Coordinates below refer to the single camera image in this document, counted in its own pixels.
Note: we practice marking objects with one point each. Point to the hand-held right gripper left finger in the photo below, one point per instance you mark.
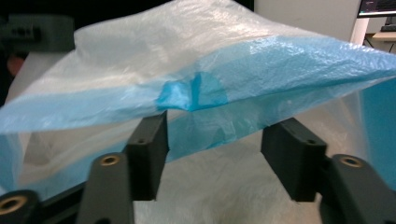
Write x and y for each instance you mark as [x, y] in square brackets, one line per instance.
[148, 155]

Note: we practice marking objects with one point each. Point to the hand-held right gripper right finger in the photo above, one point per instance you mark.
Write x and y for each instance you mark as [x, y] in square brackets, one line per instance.
[292, 155]

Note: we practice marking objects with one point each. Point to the white plastic bag blue band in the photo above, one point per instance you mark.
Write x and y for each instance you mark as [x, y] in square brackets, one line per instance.
[193, 56]

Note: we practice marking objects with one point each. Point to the white cabinet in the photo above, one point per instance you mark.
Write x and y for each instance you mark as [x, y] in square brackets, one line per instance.
[305, 17]

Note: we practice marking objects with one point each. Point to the wooden desk with keyboard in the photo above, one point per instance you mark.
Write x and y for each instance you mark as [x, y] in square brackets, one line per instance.
[386, 34]

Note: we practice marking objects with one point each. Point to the computer monitor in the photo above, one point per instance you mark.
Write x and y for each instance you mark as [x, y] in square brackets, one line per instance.
[378, 7]

